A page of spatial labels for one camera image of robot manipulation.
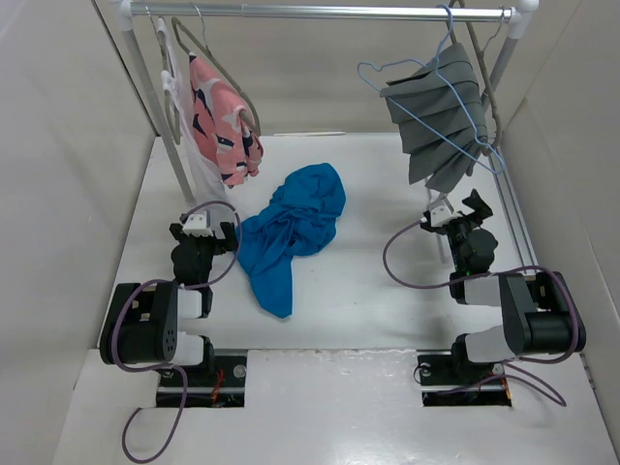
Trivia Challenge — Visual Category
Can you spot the blue t shirt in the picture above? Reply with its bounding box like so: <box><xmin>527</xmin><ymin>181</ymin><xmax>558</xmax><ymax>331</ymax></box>
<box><xmin>237</xmin><ymin>163</ymin><xmax>346</xmax><ymax>320</ymax></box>

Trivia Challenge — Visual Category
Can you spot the light blue wire hanger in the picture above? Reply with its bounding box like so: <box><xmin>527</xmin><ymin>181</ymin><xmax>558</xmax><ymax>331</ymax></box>
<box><xmin>356</xmin><ymin>4</ymin><xmax>509</xmax><ymax>175</ymax></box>

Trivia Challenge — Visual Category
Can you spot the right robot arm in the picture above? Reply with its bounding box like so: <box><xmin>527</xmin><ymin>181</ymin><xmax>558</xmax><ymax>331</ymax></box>
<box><xmin>425</xmin><ymin>190</ymin><xmax>587</xmax><ymax>382</ymax></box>

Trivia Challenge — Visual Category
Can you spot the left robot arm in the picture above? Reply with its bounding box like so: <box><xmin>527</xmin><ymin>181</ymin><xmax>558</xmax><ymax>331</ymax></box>
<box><xmin>99</xmin><ymin>222</ymin><xmax>238</xmax><ymax>385</ymax></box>

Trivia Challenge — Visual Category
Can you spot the taupe hanger with skirt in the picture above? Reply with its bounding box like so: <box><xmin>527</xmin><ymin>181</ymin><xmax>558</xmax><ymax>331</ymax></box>
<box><xmin>466</xmin><ymin>15</ymin><xmax>504</xmax><ymax>149</ymax></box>

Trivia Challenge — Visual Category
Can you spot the pink patterned shirt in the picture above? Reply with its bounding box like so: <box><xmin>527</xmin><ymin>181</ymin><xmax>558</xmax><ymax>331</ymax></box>
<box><xmin>189</xmin><ymin>53</ymin><xmax>264</xmax><ymax>187</ymax></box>

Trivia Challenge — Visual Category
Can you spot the taupe hanger with pink shirt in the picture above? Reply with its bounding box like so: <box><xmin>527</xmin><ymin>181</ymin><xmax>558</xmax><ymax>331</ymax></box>
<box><xmin>170</xmin><ymin>3</ymin><xmax>264</xmax><ymax>138</ymax></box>

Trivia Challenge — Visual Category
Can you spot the taupe hanger with white garment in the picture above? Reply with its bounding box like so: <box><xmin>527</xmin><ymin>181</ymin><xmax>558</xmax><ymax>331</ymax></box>
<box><xmin>156</xmin><ymin>17</ymin><xmax>185</xmax><ymax>145</ymax></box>

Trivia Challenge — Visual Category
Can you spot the white garment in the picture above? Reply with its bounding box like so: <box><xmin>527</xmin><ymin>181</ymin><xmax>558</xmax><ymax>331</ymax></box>
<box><xmin>155</xmin><ymin>16</ymin><xmax>230</xmax><ymax>204</ymax></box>

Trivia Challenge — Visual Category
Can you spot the grey pleated skirt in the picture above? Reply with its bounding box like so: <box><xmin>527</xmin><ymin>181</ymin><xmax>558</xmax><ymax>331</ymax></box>
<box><xmin>379</xmin><ymin>41</ymin><xmax>489</xmax><ymax>193</ymax></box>

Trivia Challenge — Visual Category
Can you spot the white metal clothes rack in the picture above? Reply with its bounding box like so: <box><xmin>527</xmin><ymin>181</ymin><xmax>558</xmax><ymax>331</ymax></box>
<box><xmin>107</xmin><ymin>0</ymin><xmax>540</xmax><ymax>270</ymax></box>

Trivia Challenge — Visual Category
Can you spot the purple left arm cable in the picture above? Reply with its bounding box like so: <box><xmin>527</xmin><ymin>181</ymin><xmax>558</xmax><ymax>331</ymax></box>
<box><xmin>110</xmin><ymin>201</ymin><xmax>243</xmax><ymax>461</ymax></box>

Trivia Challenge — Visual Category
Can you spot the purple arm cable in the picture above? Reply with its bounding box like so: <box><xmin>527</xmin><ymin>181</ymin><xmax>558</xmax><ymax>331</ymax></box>
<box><xmin>110</xmin><ymin>201</ymin><xmax>243</xmax><ymax>461</ymax></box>
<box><xmin>382</xmin><ymin>220</ymin><xmax>582</xmax><ymax>407</ymax></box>

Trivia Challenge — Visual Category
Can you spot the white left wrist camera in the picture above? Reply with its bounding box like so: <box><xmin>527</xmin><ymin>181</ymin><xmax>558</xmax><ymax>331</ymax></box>
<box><xmin>181</xmin><ymin>210</ymin><xmax>213</xmax><ymax>237</ymax></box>

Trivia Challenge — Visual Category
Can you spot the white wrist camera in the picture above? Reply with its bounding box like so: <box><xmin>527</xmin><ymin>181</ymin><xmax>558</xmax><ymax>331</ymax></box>
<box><xmin>181</xmin><ymin>210</ymin><xmax>213</xmax><ymax>237</ymax></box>
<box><xmin>424</xmin><ymin>202</ymin><xmax>454</xmax><ymax>228</ymax></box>

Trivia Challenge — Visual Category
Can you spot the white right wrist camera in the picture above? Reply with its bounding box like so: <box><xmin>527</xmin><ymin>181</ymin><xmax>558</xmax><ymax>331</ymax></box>
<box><xmin>424</xmin><ymin>202</ymin><xmax>454</xmax><ymax>228</ymax></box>

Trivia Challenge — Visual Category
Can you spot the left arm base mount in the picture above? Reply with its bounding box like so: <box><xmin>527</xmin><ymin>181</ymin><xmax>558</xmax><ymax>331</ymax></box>
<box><xmin>155</xmin><ymin>352</ymin><xmax>247</xmax><ymax>409</ymax></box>

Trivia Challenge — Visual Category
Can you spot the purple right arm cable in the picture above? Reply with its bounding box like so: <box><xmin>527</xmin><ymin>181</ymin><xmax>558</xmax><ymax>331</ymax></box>
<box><xmin>382</xmin><ymin>220</ymin><xmax>582</xmax><ymax>407</ymax></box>

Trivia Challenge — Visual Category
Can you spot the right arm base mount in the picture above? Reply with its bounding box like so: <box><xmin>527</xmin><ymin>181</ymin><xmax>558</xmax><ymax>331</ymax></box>
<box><xmin>414</xmin><ymin>352</ymin><xmax>512</xmax><ymax>407</ymax></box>

